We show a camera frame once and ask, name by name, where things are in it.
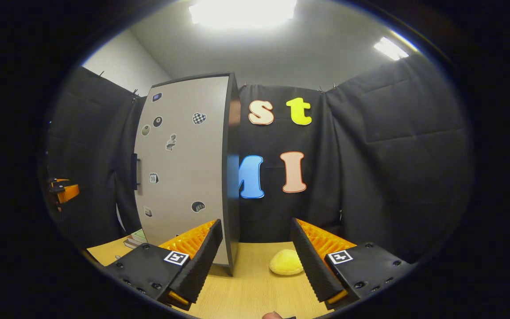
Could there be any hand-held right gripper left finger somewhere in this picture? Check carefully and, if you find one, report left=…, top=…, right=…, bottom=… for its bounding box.
left=104, top=218, right=224, bottom=311

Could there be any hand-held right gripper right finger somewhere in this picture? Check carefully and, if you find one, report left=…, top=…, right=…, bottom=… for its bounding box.
left=290, top=217, right=417, bottom=311

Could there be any grey cabinet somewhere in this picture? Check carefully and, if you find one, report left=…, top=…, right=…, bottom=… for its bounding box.
left=149, top=72, right=241, bottom=276

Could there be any black door handle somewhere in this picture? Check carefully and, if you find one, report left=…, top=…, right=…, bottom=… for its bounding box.
left=131, top=153, right=141, bottom=191

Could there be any grey cabinet door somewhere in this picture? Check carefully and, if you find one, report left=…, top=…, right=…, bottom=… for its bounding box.
left=133, top=75, right=231, bottom=266

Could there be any yellow lumpy toy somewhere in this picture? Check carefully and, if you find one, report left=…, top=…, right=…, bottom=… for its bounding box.
left=269, top=249, right=304, bottom=276

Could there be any black backdrop cloth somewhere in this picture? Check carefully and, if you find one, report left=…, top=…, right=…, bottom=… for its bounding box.
left=45, top=53, right=475, bottom=266

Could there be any small ceiling light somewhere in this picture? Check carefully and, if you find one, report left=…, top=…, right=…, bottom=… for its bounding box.
left=374, top=37, right=410, bottom=61

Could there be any large ceiling light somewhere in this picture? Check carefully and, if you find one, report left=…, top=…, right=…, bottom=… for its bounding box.
left=189, top=0, right=298, bottom=29

